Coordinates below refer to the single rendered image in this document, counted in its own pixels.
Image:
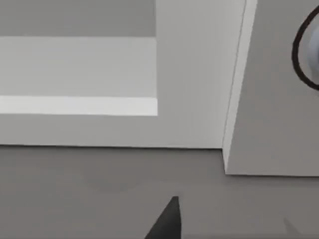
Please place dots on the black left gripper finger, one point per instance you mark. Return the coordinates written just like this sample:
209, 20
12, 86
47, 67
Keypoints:
169, 221

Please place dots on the pale microwave oven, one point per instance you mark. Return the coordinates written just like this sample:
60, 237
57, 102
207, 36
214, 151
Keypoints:
189, 74

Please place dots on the grey microwave knob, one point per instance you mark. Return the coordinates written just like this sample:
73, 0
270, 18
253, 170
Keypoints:
310, 49

